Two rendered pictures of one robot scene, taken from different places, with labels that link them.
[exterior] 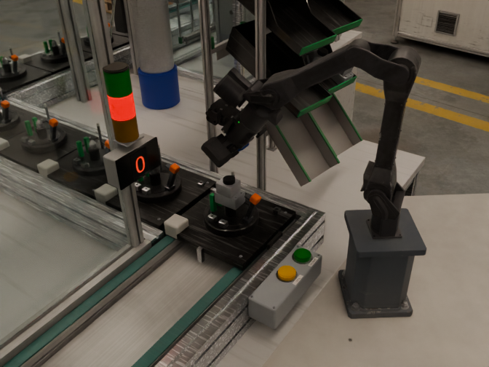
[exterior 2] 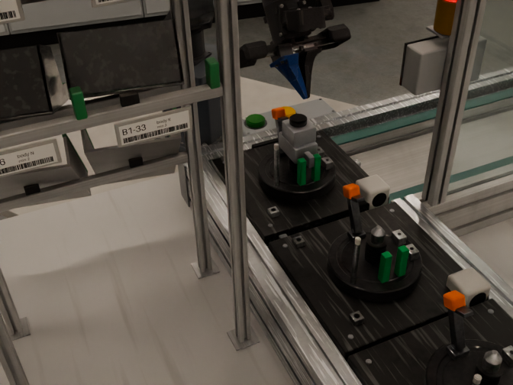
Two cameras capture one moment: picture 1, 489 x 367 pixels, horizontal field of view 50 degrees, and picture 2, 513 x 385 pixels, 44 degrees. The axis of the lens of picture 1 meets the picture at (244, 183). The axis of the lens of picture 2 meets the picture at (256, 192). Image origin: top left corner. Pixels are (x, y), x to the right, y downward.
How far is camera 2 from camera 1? 1.95 m
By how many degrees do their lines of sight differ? 103
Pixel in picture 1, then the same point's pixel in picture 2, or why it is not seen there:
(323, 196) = (101, 252)
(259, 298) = (327, 108)
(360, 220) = (199, 67)
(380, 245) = (212, 49)
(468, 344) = not seen: hidden behind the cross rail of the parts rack
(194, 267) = not seen: hidden behind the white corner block
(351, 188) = (47, 249)
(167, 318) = (416, 147)
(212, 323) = (381, 105)
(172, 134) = not seen: outside the picture
